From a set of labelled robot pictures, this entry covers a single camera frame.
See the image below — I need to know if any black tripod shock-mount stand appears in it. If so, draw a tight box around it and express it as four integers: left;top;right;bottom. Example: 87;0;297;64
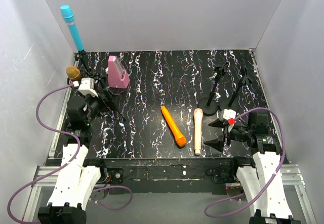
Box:
86;72;126;121

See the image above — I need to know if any orange microphone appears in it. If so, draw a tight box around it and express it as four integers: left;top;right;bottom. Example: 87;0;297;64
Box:
161;106;187;148

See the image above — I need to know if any gold microphone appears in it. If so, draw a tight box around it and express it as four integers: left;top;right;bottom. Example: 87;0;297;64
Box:
66;66;82;81

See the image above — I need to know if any blue microphone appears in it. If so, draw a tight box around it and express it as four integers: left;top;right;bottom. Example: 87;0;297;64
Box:
60;5;84;52

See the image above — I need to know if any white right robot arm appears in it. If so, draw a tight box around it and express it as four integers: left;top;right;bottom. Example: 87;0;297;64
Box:
204;107;300;223

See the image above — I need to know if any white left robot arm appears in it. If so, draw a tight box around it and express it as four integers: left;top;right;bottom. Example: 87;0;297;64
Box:
37;95;109;223

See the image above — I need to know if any black round-base stand left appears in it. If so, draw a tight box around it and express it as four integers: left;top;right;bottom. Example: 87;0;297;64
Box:
197;62;229;116

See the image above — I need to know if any black round-base stand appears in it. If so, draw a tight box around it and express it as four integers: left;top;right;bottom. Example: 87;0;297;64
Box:
218;66;254;113
197;62;229;116

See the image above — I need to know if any black round-base stand right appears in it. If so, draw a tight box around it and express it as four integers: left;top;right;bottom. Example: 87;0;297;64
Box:
218;66;254;113

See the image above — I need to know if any cream pink microphone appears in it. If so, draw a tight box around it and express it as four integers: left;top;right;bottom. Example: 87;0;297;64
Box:
193;108;203;156

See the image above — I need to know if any pink metronome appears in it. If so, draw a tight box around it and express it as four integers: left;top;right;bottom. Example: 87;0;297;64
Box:
105;55;130;89

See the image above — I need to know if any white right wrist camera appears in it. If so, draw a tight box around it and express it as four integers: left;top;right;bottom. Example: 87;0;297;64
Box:
219;109;236;132

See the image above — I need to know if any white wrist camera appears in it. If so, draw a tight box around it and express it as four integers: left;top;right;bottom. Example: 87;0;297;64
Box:
78;77;99;98
219;109;236;132

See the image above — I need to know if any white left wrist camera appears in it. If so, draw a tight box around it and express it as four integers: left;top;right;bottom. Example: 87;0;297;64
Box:
78;77;99;98

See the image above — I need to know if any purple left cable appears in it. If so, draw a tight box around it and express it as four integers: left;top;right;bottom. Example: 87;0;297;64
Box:
7;81;133;222

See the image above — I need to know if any purple cable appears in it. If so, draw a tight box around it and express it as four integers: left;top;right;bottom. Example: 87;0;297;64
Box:
204;107;286;218
7;81;133;222

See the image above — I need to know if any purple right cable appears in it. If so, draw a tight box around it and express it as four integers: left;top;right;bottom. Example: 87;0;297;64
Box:
204;107;286;218

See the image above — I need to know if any black front mounting rail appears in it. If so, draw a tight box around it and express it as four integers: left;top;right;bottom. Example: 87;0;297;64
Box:
75;157;264;196

